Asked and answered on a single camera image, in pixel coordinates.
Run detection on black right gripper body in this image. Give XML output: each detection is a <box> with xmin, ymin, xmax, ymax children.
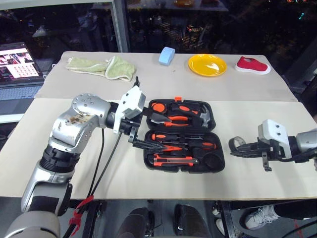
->
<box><xmin>257</xmin><ymin>137</ymin><xmax>286</xmax><ymax>172</ymax></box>

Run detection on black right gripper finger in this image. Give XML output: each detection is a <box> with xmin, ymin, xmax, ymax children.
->
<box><xmin>236</xmin><ymin>141</ymin><xmax>260</xmax><ymax>151</ymax></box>
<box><xmin>229</xmin><ymin>148</ymin><xmax>263</xmax><ymax>159</ymax></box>

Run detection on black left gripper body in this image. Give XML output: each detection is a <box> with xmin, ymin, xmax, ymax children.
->
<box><xmin>119</xmin><ymin>115</ymin><xmax>144</xmax><ymax>144</ymax></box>

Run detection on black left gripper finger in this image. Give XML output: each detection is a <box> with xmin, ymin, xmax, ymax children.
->
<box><xmin>132</xmin><ymin>138</ymin><xmax>166</xmax><ymax>151</ymax></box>
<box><xmin>141</xmin><ymin>107</ymin><xmax>169</xmax><ymax>123</ymax></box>

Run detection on orange handled long-nose pliers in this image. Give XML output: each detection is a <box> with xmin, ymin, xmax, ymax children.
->
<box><xmin>138</xmin><ymin>142</ymin><xmax>185</xmax><ymax>153</ymax></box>

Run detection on orange black utility knife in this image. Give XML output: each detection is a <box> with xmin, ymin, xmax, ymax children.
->
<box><xmin>152</xmin><ymin>153</ymin><xmax>199</xmax><ymax>167</ymax></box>

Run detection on Phillips screwdriver black orange handle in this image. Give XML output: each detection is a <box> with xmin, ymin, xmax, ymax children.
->
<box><xmin>158</xmin><ymin>141</ymin><xmax>217</xmax><ymax>150</ymax></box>

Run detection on black plastic tool case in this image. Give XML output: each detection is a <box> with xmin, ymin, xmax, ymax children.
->
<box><xmin>143</xmin><ymin>96</ymin><xmax>225</xmax><ymax>174</ymax></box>

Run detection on black orange tape measure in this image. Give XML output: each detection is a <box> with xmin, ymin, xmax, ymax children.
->
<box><xmin>151</xmin><ymin>102</ymin><xmax>167</xmax><ymax>114</ymax></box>

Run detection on light blue box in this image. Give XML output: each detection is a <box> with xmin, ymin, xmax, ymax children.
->
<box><xmin>158</xmin><ymin>46</ymin><xmax>176</xmax><ymax>66</ymax></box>

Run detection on green towel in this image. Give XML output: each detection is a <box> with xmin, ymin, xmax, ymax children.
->
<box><xmin>64</xmin><ymin>55</ymin><xmax>136</xmax><ymax>83</ymax></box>

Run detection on person leg black trousers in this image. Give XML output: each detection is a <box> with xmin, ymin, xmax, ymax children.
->
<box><xmin>273</xmin><ymin>201</ymin><xmax>317</xmax><ymax>221</ymax></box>

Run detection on white sneaker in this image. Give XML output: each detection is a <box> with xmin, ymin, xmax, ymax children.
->
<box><xmin>244</xmin><ymin>204</ymin><xmax>281</xmax><ymax>231</ymax></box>

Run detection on yellow plate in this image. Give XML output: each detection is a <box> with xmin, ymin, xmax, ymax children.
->
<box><xmin>188</xmin><ymin>54</ymin><xmax>227</xmax><ymax>77</ymax></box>

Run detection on dark rounded shape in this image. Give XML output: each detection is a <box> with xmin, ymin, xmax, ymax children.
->
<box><xmin>173</xmin><ymin>203</ymin><xmax>209</xmax><ymax>238</ymax></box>
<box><xmin>115</xmin><ymin>206</ymin><xmax>156</xmax><ymax>238</ymax></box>

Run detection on red shoe white sole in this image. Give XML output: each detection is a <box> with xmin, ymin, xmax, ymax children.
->
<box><xmin>234</xmin><ymin>56</ymin><xmax>271</xmax><ymax>76</ymax></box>

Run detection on open laptop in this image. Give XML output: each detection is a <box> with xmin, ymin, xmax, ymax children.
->
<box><xmin>0</xmin><ymin>42</ymin><xmax>47</xmax><ymax>124</ymax></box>

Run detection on slotted screwdriver black orange handle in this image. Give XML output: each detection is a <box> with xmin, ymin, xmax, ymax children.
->
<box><xmin>151</xmin><ymin>133</ymin><xmax>189</xmax><ymax>141</ymax></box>

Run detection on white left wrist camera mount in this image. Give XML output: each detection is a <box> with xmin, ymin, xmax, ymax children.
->
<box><xmin>113</xmin><ymin>85</ymin><xmax>147</xmax><ymax>135</ymax></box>

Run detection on orange handled combination pliers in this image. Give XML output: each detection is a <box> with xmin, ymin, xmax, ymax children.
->
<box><xmin>150</xmin><ymin>113</ymin><xmax>189</xmax><ymax>127</ymax></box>

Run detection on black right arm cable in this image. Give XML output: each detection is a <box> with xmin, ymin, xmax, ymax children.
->
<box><xmin>276</xmin><ymin>148</ymin><xmax>317</xmax><ymax>172</ymax></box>

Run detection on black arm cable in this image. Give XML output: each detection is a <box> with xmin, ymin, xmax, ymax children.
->
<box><xmin>89</xmin><ymin>132</ymin><xmax>122</xmax><ymax>199</ymax></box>
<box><xmin>87</xmin><ymin>126</ymin><xmax>105</xmax><ymax>199</ymax></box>
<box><xmin>276</xmin><ymin>148</ymin><xmax>317</xmax><ymax>172</ymax></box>

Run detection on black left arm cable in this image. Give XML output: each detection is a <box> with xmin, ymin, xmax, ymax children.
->
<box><xmin>89</xmin><ymin>132</ymin><xmax>122</xmax><ymax>199</ymax></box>
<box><xmin>87</xmin><ymin>126</ymin><xmax>105</xmax><ymax>199</ymax></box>

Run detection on claw hammer black orange handle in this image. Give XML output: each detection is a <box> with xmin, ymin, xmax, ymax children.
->
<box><xmin>170</xmin><ymin>102</ymin><xmax>215</xmax><ymax>128</ymax></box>

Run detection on black table frame leg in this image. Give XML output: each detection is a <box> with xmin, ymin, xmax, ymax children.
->
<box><xmin>217</xmin><ymin>200</ymin><xmax>239</xmax><ymax>238</ymax></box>
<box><xmin>82</xmin><ymin>199</ymin><xmax>103</xmax><ymax>238</ymax></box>

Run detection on grey window frame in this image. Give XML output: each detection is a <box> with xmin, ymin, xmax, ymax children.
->
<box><xmin>109</xmin><ymin>0</ymin><xmax>131</xmax><ymax>53</ymax></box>

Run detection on red cable tie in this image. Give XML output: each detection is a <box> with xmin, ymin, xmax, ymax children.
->
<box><xmin>68</xmin><ymin>195</ymin><xmax>95</xmax><ymax>235</ymax></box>

